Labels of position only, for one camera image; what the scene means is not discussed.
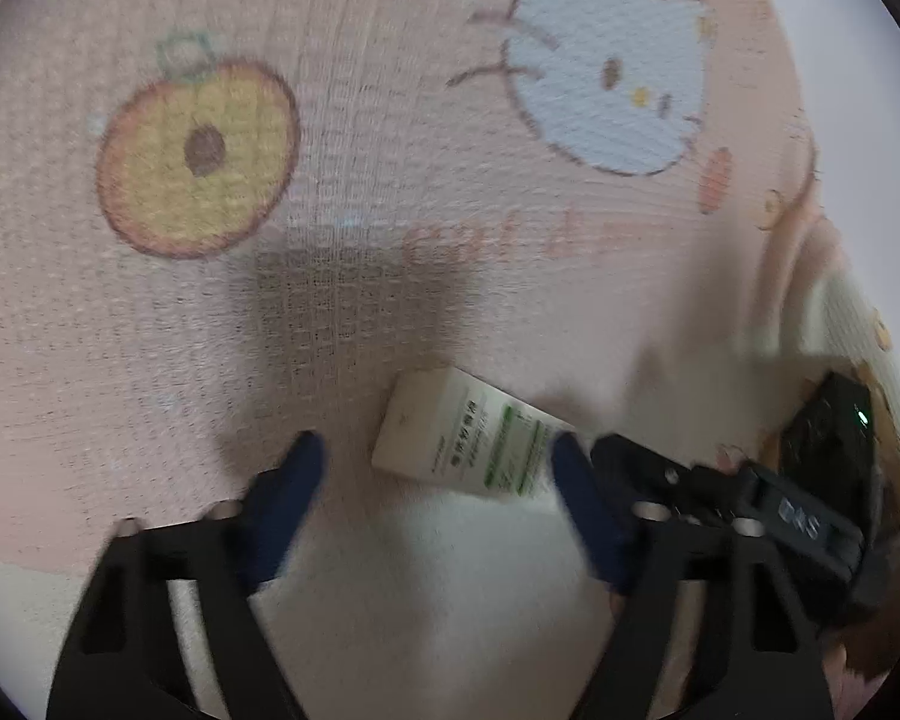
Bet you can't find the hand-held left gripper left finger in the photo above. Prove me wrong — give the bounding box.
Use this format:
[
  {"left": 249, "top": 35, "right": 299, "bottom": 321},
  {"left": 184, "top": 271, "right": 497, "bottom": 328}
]
[{"left": 45, "top": 431, "right": 326, "bottom": 720}]

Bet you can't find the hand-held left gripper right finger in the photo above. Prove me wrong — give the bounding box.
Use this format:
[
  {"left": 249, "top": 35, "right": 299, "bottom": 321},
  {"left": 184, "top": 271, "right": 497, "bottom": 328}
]
[{"left": 550, "top": 431, "right": 835, "bottom": 720}]

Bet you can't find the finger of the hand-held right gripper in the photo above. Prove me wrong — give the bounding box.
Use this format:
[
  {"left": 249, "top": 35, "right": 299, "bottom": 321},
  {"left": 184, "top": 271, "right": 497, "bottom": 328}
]
[{"left": 591, "top": 433, "right": 751, "bottom": 524}]

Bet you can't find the white box with green label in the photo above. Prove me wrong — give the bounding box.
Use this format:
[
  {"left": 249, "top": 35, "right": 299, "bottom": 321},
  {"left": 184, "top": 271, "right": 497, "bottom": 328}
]
[{"left": 371, "top": 367, "right": 572, "bottom": 500}]

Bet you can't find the pink cartoon printed bedsheet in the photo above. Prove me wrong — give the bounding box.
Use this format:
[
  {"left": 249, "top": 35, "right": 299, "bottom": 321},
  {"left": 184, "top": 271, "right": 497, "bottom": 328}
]
[{"left": 0, "top": 0, "right": 900, "bottom": 720}]

